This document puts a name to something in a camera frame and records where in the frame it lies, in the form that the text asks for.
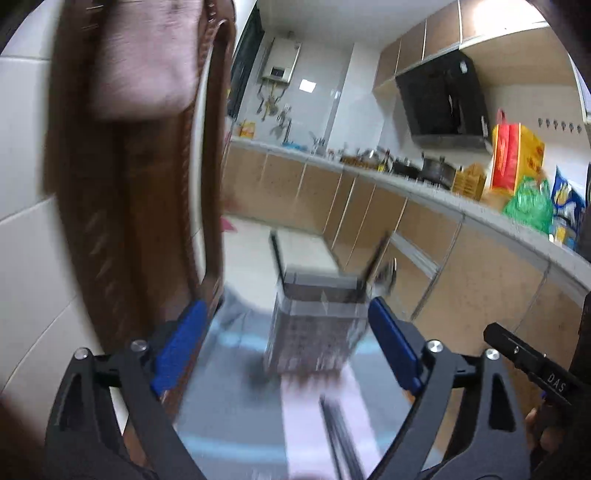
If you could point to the brown wooden chair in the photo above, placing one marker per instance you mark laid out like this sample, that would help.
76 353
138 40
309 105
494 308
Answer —
108 228

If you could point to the blue snack bag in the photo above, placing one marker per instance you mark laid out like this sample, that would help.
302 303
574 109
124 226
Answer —
569 208

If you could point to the silver spoon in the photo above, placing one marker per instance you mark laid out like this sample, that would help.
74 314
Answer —
385 279

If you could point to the pink dustpan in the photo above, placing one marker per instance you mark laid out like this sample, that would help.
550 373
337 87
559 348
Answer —
227 226

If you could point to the white plastic utensil caddy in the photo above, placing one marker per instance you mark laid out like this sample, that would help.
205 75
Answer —
318 319

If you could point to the white water heater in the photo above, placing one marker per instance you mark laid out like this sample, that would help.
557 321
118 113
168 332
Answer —
281 60

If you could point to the grey pink patterned cloth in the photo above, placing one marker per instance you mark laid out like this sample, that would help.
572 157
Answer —
238 422

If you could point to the yellow box on counter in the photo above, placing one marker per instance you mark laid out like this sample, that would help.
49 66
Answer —
247 129

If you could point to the black range hood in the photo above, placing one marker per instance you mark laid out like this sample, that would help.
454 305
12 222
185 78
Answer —
445 105

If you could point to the person's right hand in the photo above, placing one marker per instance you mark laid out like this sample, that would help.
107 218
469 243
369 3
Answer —
544 430

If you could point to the upper wall cabinets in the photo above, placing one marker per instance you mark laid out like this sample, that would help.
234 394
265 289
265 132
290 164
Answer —
509 42

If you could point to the red yellow shopping bag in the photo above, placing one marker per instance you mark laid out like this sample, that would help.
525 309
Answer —
517 153

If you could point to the green plastic bag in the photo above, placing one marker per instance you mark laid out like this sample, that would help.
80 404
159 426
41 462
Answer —
531 205

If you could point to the black wok pan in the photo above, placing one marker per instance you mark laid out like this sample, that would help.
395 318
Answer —
405 168

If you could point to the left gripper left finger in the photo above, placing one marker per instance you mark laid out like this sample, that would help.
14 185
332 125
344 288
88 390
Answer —
83 439

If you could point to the wooden knife block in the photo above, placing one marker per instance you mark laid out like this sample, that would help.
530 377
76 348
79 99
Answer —
470 182

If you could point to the black cooking pot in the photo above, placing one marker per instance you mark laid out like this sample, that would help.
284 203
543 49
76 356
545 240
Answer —
437 171

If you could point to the pink towel on chair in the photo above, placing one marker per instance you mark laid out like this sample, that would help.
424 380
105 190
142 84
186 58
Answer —
146 65

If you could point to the kitchen base cabinets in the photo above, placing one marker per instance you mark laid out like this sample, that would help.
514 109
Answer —
461 265

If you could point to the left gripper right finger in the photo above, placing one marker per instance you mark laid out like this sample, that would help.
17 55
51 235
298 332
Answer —
488 440

